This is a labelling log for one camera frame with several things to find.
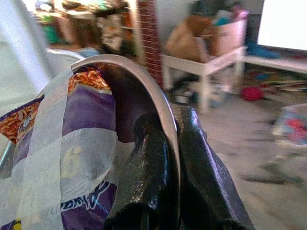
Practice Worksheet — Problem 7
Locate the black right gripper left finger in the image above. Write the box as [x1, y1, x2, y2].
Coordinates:
[104, 112, 180, 230]

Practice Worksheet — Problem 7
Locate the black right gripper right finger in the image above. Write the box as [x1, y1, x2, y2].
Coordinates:
[177, 105, 255, 230]

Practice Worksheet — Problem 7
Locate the silver metal bowl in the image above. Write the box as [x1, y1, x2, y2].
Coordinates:
[0, 54, 181, 230]

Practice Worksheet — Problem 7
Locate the purple snack bag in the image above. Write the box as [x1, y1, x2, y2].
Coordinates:
[0, 66, 121, 230]

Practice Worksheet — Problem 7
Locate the red ball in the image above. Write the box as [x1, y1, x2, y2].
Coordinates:
[240, 86, 265, 102]

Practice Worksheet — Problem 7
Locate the white wooden table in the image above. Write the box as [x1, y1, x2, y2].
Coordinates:
[160, 46, 248, 114]

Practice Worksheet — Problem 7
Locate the colourful printed box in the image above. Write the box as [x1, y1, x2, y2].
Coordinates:
[272, 103, 307, 146]

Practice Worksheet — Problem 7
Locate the red brick pillar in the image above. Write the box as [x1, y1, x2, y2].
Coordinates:
[137, 0, 164, 87]

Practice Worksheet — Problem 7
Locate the brown cardboard box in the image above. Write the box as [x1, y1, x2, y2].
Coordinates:
[165, 15, 218, 63]

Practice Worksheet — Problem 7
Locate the white box with clutter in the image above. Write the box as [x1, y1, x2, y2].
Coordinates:
[213, 4, 249, 58]

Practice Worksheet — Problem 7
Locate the cluttered shelf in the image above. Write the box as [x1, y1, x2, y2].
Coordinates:
[35, 0, 142, 58]

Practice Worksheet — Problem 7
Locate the white flat panel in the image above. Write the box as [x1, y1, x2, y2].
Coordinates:
[257, 0, 307, 51]

